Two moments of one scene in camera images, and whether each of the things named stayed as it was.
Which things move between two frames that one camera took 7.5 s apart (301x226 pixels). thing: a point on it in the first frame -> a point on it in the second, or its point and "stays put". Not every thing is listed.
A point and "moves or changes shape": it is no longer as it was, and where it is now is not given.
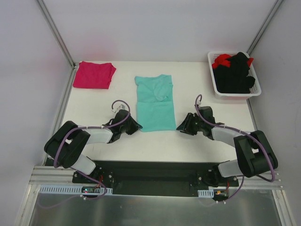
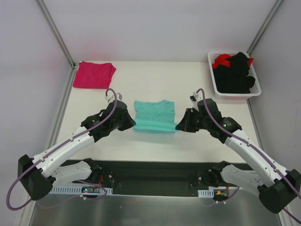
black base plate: (154, 178) stays put
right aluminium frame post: (273, 12) stays put
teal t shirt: (155, 102) moves or changes shape
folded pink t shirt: (93, 75) stays put
